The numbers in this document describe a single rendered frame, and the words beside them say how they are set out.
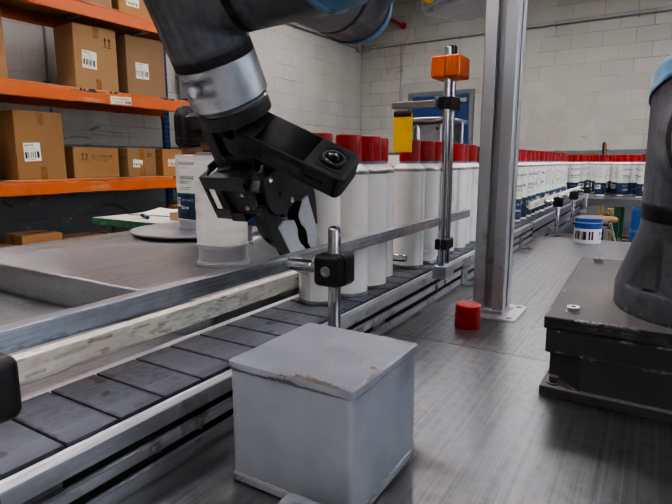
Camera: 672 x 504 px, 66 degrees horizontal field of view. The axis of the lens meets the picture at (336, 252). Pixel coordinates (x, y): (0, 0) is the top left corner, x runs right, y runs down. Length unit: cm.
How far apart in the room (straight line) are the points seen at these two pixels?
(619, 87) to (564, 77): 73
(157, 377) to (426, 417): 23
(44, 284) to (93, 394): 52
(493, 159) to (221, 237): 44
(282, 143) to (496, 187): 38
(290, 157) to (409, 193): 38
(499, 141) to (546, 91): 773
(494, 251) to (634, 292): 28
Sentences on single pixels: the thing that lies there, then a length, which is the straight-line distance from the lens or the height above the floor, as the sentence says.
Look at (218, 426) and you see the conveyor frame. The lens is 45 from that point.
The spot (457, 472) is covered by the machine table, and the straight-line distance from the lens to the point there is 42.
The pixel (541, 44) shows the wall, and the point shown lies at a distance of 863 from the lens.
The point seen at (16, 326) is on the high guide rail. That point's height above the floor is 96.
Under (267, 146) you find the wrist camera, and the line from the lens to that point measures 50.
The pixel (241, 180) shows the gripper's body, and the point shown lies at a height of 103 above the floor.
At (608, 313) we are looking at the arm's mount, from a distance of 55.
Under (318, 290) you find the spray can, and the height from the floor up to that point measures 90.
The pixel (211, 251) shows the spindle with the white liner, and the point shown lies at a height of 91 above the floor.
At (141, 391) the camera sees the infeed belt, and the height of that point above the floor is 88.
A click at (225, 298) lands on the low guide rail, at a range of 56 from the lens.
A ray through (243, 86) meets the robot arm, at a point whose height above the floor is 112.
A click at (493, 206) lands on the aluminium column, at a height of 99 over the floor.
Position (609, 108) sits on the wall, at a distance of 836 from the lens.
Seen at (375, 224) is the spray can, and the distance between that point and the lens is 70.
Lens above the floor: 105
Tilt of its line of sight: 10 degrees down
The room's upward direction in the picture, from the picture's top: straight up
